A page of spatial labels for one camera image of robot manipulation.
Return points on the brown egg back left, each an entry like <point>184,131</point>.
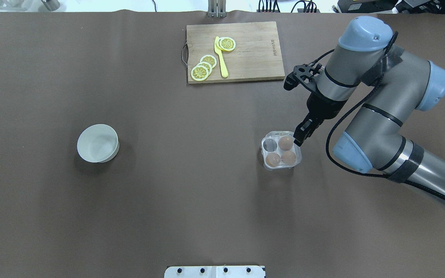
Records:
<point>286,143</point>

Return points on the yellow plastic knife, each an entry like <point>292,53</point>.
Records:
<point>223,69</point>

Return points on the brown egg back right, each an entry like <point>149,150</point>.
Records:
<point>289,158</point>

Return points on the brown egg carried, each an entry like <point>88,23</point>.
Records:
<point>273,160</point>

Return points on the aluminium frame post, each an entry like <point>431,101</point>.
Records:
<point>217,9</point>

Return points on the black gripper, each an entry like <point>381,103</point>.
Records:
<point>320,107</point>

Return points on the clear plastic egg box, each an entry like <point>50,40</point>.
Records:
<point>269,144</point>

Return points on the black power strip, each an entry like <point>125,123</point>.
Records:
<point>285,6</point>

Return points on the lemon slice single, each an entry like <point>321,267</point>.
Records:
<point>226,44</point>

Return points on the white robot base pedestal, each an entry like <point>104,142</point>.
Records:
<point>222,271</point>

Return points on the white bowl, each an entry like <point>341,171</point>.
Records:
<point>98,143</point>

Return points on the wooden cutting board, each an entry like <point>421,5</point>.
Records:
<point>257,55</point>

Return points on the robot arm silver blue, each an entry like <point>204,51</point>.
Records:
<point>366,141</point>

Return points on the brown egg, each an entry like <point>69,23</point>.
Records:
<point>286,143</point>
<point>289,158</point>

